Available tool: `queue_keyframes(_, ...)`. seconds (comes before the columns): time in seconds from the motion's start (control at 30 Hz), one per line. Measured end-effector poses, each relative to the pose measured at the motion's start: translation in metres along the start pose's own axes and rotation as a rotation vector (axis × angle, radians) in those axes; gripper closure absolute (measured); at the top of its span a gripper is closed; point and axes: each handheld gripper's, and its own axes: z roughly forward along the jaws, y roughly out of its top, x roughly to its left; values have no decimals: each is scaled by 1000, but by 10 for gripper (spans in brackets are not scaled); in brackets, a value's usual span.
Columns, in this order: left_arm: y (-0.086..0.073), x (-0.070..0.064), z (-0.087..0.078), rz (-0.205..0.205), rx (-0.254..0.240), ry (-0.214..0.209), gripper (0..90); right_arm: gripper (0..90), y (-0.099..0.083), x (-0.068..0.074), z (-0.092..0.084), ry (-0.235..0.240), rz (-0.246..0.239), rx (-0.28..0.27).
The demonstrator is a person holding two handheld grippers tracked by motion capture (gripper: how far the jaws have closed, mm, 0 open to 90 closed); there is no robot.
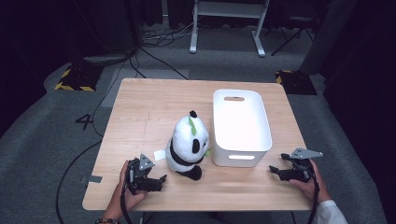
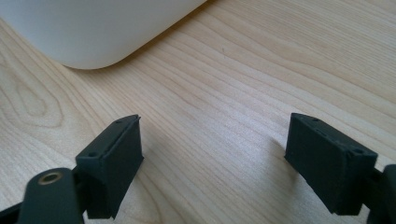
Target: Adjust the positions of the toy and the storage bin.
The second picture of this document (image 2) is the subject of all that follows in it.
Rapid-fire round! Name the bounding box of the white plastic storage bin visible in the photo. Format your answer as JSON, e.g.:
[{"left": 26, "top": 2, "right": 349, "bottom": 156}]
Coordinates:
[{"left": 0, "top": 0, "right": 208, "bottom": 70}]

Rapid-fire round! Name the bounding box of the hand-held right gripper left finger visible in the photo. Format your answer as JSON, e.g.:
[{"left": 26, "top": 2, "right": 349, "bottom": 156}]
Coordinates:
[{"left": 75, "top": 114, "right": 145, "bottom": 219}]

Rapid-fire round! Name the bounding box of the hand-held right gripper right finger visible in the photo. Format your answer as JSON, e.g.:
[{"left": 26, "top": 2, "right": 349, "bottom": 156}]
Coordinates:
[{"left": 284, "top": 112, "right": 379, "bottom": 217}]

